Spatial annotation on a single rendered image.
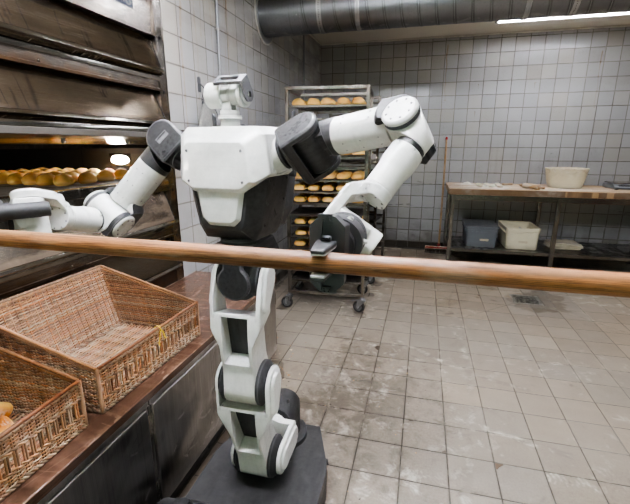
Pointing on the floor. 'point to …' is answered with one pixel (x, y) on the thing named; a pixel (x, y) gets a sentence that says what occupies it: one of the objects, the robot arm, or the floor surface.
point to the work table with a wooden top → (589, 194)
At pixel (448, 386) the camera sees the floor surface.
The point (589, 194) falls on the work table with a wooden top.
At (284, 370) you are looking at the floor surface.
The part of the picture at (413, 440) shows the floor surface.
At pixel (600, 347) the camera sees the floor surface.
